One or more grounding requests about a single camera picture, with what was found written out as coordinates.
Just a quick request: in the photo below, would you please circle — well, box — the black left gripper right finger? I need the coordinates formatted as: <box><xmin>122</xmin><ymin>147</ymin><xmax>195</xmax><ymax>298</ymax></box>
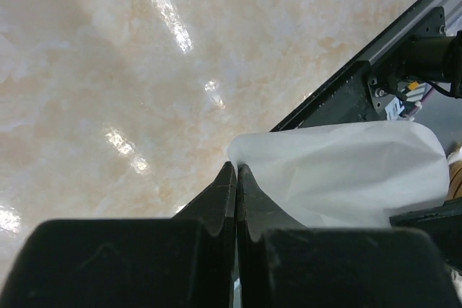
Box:
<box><xmin>236</xmin><ymin>165</ymin><xmax>461</xmax><ymax>307</ymax></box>

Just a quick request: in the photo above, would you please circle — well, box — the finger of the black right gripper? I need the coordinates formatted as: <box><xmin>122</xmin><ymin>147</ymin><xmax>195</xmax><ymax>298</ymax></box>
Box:
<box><xmin>389</xmin><ymin>198</ymin><xmax>461</xmax><ymax>268</ymax></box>

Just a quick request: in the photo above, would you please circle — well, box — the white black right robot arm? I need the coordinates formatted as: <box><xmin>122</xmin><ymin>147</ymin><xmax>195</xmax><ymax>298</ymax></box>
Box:
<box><xmin>367</xmin><ymin>33</ymin><xmax>461</xmax><ymax>271</ymax></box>

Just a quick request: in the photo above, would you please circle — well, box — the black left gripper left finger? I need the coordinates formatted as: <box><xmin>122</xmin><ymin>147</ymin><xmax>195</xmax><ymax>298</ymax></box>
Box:
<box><xmin>1</xmin><ymin>162</ymin><xmax>237</xmax><ymax>307</ymax></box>

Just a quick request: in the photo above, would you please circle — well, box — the white paper coffee filter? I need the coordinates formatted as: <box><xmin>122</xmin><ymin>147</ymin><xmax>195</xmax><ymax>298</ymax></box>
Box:
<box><xmin>228</xmin><ymin>120</ymin><xmax>450</xmax><ymax>228</ymax></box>

